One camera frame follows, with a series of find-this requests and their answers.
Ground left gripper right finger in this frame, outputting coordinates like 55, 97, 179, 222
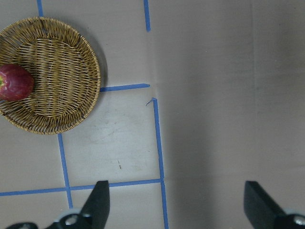
244, 181, 305, 229

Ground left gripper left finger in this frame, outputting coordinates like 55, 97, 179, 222
51, 181, 110, 229

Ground round wicker basket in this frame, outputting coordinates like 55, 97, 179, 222
0, 17, 102, 135

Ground dark red apple in basket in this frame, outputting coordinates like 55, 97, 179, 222
0, 64, 34, 102

